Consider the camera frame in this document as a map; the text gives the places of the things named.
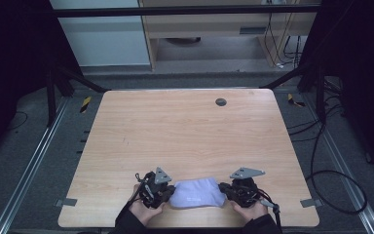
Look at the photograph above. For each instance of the black curtain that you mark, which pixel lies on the black curtain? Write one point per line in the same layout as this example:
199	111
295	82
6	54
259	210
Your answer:
13	65
363	65

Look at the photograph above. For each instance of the yellow black tape strip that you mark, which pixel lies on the yellow black tape strip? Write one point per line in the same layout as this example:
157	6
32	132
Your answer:
85	104
294	100

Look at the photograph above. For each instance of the light wooden desk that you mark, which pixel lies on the light wooden desk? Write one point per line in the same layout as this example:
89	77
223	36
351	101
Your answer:
207	24

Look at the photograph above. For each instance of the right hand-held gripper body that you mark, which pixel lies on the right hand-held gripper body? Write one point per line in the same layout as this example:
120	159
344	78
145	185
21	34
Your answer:
245	191

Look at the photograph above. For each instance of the black metal stand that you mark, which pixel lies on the black metal stand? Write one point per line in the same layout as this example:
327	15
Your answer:
50	97
320	94

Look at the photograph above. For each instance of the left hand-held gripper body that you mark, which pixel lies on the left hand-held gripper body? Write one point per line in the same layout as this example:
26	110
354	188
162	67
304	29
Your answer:
154	191

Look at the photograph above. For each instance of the grey tape piece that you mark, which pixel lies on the grey tape piece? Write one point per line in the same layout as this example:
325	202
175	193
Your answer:
311	203
66	202

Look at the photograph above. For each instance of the person's right hand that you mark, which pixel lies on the person's right hand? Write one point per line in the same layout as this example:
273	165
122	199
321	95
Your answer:
251	213

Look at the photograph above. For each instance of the person's left hand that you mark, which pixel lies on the person's left hand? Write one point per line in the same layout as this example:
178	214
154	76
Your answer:
144	213

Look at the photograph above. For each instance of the black horizontal frame bar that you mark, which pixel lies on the black horizontal frame bar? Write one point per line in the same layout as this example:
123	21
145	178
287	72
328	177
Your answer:
181	11

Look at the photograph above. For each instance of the white cabinet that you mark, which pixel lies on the white cabinet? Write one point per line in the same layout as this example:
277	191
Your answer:
104	39

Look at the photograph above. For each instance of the aluminium floor rail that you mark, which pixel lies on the aluminium floor rail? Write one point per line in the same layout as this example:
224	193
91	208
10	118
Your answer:
347	169
29	169

